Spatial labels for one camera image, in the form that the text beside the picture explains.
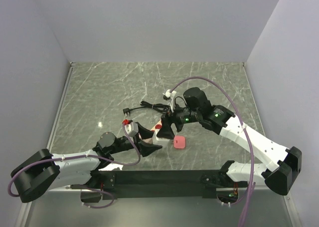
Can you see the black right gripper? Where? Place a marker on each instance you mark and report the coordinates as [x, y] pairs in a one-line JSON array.
[[166, 130]]

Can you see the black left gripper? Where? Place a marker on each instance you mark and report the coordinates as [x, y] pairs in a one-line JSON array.
[[144, 149]]

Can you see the white cube socket adapter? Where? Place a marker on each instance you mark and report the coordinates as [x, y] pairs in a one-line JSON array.
[[159, 139]]

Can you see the beige power strip red sockets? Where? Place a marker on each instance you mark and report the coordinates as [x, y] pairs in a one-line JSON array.
[[150, 136]]

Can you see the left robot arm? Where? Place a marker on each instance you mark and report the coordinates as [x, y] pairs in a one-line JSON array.
[[44, 171]]

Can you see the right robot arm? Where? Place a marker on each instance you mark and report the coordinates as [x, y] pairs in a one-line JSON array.
[[279, 166]]

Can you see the pink flat plug adapter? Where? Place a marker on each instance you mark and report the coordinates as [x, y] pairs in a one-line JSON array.
[[179, 142]]

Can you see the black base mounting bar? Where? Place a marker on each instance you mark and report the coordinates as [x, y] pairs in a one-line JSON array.
[[152, 184]]

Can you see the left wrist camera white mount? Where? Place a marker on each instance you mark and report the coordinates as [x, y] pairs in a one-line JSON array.
[[131, 128]]

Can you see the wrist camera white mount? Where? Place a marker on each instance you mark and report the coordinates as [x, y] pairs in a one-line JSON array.
[[131, 128], [169, 96]]

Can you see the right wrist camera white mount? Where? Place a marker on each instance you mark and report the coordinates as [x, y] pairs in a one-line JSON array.
[[169, 96]]

